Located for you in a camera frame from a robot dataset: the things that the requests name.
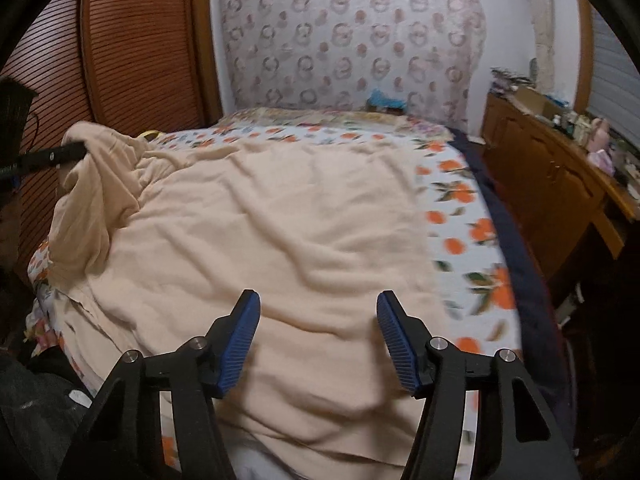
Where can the cream window curtain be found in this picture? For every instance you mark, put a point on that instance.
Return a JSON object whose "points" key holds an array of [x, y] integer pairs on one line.
{"points": [[543, 24]]}

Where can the pink figurine on cabinet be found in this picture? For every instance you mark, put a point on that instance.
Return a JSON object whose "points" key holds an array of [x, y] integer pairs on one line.
{"points": [[599, 136]]}

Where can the brown wooden wardrobe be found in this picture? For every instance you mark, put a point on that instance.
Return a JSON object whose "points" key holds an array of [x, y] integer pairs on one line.
{"points": [[132, 65]]}

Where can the wooden sideboard cabinet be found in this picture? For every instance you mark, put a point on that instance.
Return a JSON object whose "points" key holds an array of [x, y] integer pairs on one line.
{"points": [[553, 193]]}

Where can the yellow Pikachu plush toy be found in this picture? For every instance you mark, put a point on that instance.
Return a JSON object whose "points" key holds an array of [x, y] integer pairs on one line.
{"points": [[150, 135]]}

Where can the blue item at bedhead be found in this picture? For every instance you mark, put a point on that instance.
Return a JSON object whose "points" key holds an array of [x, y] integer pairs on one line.
{"points": [[378, 102]]}

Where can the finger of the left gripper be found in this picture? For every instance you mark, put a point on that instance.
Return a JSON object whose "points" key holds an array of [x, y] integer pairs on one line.
{"points": [[31, 162]]}

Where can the orange fruit print blanket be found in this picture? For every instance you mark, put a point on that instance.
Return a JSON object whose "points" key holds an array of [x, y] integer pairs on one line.
{"points": [[465, 239]]}

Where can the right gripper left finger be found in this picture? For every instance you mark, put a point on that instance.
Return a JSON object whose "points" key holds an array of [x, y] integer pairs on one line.
{"points": [[207, 368]]}

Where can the peach t-shirt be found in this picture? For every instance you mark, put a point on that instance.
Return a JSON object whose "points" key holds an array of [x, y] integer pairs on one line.
{"points": [[260, 249]]}

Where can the floral quilt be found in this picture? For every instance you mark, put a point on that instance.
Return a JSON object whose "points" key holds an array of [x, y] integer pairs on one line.
{"points": [[401, 125]]}

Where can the patterned lace wall curtain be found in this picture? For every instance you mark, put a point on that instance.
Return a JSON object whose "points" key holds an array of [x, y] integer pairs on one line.
{"points": [[338, 53]]}

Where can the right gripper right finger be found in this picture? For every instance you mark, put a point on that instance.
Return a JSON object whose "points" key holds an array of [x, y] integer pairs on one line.
{"points": [[432, 370]]}

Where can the cardboard box on cabinet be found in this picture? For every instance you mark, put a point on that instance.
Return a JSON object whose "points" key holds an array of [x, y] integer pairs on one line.
{"points": [[531, 102]]}

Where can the grey window blind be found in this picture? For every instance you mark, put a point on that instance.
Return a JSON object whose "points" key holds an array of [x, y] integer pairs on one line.
{"points": [[615, 83]]}

